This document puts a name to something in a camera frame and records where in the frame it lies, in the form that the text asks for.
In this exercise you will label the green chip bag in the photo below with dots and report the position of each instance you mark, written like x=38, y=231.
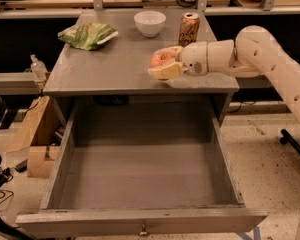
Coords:
x=88, y=36

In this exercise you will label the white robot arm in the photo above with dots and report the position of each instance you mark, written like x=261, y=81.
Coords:
x=254, y=52

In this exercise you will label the orange soda can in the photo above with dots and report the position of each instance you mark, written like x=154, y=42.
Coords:
x=189, y=26

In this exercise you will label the grey open top drawer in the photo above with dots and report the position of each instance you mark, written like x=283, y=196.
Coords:
x=153, y=162

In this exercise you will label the brown cardboard boxes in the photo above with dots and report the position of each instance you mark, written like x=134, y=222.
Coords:
x=36, y=136

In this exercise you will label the white ceramic bowl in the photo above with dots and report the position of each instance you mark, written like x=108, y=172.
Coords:
x=149, y=23

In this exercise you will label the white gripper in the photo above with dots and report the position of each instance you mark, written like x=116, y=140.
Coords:
x=194, y=59

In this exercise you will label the red apple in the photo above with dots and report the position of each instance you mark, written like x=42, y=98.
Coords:
x=158, y=59

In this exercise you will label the black chair base leg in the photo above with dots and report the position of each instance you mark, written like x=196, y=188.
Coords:
x=286, y=138

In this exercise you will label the grey wooden cabinet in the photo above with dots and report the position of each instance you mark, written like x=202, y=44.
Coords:
x=121, y=65

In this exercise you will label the clear sanitizer bottle left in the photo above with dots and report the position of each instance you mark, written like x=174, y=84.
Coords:
x=38, y=68

